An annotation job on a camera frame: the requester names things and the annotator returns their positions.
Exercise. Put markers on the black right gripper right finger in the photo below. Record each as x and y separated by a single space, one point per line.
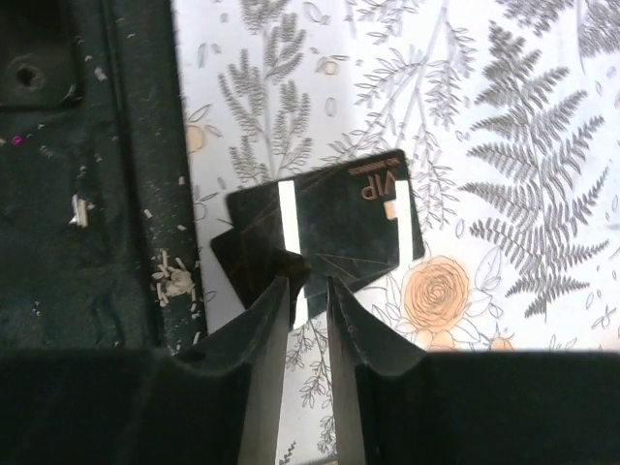
395 403

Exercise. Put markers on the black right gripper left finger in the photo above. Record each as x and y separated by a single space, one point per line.
217 402

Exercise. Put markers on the black credit card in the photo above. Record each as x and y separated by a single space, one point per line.
355 220
251 265

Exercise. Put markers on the floral patterned table mat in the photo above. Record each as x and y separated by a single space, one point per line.
508 115

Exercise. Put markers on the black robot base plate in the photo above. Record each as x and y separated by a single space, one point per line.
98 242

